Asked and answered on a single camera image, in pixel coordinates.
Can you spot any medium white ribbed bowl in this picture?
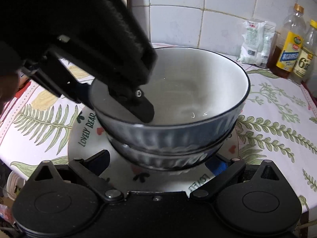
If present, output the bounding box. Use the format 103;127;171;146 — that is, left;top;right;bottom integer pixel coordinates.
106;127;235;172

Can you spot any pink bunny Lovely Bear plate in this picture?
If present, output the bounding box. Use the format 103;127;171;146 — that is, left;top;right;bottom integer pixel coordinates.
67;105;240;195

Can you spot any cooking wine bottle yellow label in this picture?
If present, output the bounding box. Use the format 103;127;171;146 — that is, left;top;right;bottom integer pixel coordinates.
267;3;306;79

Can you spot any left hand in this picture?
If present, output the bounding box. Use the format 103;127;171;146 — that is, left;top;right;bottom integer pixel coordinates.
0;72;20;113

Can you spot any large white ribbed bowl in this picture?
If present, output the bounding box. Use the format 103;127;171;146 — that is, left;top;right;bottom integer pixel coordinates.
90;47;250;153

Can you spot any white salt bag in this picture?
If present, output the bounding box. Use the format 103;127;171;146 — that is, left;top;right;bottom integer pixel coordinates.
238;20;265;64

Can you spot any vinegar bottle pale label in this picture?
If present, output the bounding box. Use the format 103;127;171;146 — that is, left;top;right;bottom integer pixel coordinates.
290;19;316;85

